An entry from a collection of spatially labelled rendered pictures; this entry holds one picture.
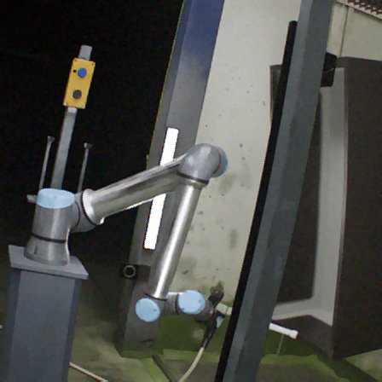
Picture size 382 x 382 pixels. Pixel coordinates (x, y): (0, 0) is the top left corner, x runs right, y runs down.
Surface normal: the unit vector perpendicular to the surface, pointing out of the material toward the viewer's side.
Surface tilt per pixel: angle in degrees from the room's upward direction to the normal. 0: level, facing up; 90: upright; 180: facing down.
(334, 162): 102
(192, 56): 90
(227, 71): 90
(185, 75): 90
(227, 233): 90
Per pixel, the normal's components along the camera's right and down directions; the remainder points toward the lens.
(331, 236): -0.93, 0.04
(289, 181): 0.33, 0.12
